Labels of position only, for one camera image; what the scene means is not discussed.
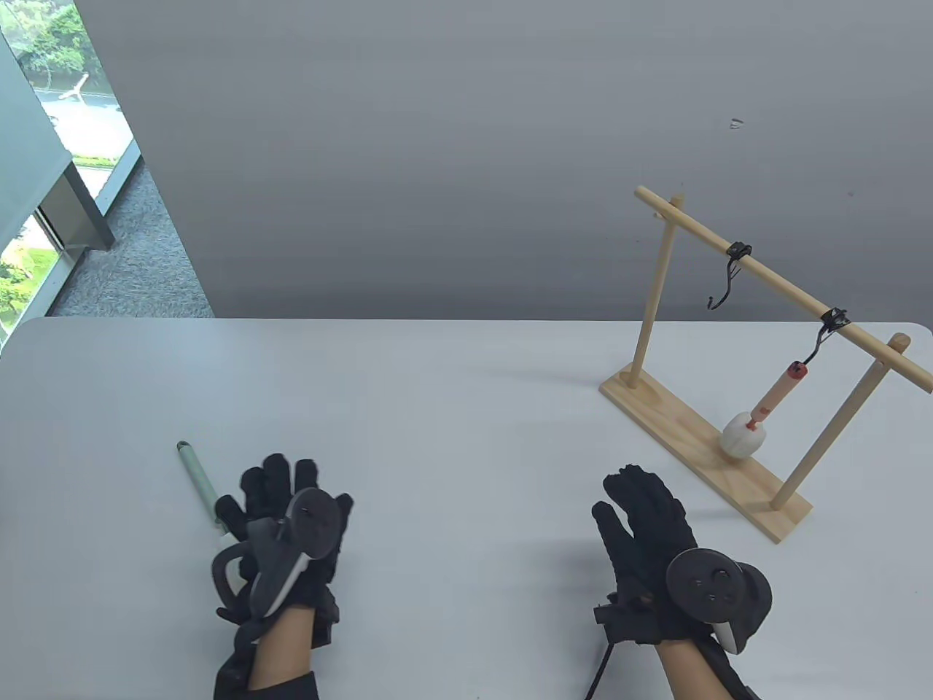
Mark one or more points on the grey window pillar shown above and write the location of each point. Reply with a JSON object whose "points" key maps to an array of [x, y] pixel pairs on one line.
{"points": [[29, 160]]}

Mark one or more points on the person's right forearm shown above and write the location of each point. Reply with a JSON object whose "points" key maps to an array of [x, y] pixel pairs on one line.
{"points": [[689, 671]]}

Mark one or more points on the wooden hanging rack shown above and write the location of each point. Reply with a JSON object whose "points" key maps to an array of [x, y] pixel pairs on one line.
{"points": [[787, 289]]}

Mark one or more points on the person's left forearm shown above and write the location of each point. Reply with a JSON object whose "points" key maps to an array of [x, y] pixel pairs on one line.
{"points": [[280, 645]]}

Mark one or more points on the dark grey handheld controller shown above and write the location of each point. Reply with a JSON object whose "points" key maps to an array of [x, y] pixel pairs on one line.
{"points": [[711, 583], [310, 521]]}

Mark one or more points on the person's left hand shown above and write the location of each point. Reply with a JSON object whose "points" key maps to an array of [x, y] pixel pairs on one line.
{"points": [[280, 481]]}

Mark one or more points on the person's right hand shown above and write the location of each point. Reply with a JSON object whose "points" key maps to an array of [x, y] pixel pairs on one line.
{"points": [[645, 525]]}

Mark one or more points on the black s-hook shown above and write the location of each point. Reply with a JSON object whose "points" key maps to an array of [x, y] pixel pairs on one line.
{"points": [[738, 250], [834, 318]]}

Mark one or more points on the glass window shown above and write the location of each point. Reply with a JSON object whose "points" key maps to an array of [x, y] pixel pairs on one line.
{"points": [[80, 117]]}

